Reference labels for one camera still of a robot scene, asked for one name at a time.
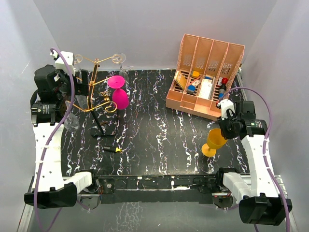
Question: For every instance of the orange plastic wine glass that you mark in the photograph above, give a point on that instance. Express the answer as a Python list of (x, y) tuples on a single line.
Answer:
[(215, 141)]

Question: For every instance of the blue grey eraser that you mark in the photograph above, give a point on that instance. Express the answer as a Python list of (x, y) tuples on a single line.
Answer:
[(192, 89)]

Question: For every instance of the white staples box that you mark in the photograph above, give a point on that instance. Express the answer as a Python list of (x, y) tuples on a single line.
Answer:
[(206, 87)]

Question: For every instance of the yellow spiral notebook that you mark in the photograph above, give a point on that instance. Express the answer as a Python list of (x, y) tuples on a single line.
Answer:
[(180, 80)]

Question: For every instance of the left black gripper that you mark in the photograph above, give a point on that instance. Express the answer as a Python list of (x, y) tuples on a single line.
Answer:
[(82, 88)]

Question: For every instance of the pink plastic wine glass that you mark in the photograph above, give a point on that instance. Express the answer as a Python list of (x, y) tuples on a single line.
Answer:
[(119, 96)]

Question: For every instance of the red capped bottle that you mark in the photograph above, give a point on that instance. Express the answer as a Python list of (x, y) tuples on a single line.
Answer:
[(223, 83)]

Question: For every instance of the aluminium frame rail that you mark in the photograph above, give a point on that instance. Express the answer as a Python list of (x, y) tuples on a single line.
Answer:
[(203, 189)]

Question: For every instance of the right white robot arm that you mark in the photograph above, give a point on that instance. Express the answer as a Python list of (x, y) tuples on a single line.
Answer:
[(258, 159)]

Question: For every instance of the clear wine glass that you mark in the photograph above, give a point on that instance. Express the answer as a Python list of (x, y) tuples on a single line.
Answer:
[(82, 101), (71, 123), (77, 59), (119, 59)]

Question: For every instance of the peach desk organizer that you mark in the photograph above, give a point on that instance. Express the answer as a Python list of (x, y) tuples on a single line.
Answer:
[(206, 69)]

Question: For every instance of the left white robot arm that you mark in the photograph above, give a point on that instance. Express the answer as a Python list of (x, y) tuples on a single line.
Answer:
[(47, 104)]

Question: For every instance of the gold wire wine glass rack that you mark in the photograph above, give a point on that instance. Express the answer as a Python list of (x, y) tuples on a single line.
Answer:
[(103, 111)]

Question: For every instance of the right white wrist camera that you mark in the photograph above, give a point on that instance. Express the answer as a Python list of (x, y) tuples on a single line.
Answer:
[(227, 109)]

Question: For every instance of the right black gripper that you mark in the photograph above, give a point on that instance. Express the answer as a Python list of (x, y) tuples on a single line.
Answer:
[(226, 135)]

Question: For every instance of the black yellow screwdriver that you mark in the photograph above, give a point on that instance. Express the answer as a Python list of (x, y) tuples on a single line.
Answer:
[(112, 149)]

